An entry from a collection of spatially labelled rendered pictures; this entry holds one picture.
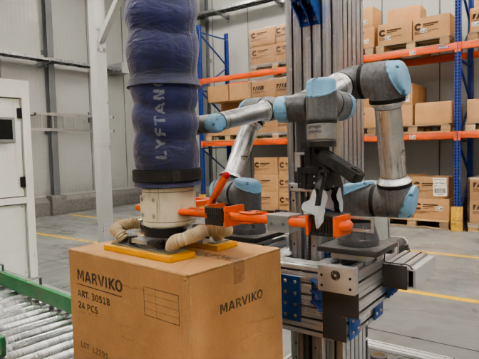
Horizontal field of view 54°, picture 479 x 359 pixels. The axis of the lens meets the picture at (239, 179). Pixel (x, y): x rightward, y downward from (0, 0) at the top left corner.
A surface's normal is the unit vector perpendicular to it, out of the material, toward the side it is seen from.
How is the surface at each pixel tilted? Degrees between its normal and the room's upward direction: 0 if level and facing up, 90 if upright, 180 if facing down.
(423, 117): 91
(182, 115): 68
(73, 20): 90
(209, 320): 90
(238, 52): 90
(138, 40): 80
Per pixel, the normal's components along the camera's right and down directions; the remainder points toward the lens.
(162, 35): 0.11, -0.23
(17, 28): 0.80, 0.02
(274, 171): -0.59, 0.10
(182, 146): 0.55, -0.24
